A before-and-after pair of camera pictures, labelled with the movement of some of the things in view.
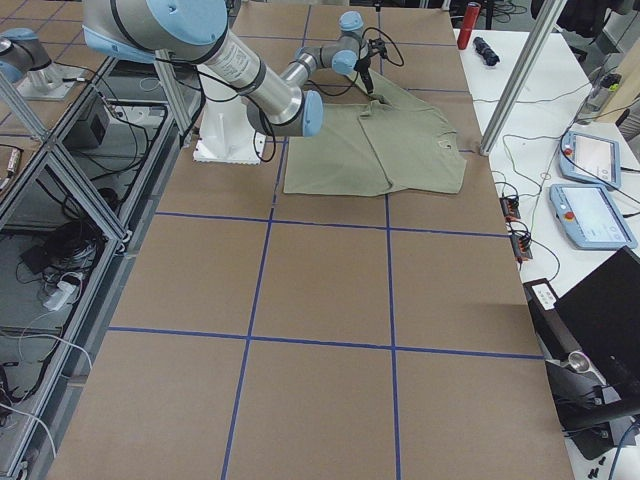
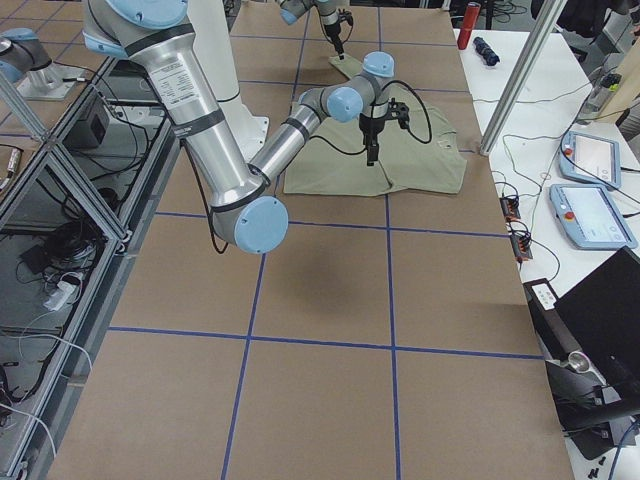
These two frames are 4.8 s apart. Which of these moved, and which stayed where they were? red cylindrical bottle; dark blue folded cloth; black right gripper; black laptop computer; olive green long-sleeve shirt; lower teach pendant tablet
Moved: olive green long-sleeve shirt; black right gripper
Stayed: red cylindrical bottle; black laptop computer; lower teach pendant tablet; dark blue folded cloth
